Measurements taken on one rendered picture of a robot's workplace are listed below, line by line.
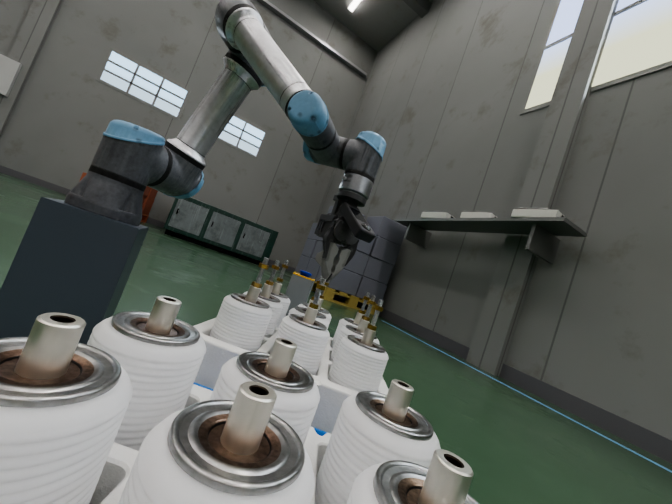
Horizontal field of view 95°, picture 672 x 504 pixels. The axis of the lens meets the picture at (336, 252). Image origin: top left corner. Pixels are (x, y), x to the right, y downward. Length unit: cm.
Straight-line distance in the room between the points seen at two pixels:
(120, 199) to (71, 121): 721
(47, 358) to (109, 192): 66
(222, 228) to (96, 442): 560
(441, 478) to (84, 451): 19
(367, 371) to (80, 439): 44
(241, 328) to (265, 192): 727
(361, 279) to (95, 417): 399
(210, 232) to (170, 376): 549
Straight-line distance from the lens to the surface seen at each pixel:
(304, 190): 808
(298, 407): 29
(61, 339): 23
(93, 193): 87
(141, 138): 88
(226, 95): 99
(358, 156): 75
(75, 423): 21
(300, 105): 67
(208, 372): 58
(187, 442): 20
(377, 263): 423
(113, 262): 84
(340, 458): 32
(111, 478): 31
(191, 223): 577
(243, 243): 584
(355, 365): 57
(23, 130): 820
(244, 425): 19
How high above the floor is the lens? 36
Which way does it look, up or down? 4 degrees up
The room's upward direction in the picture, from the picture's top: 20 degrees clockwise
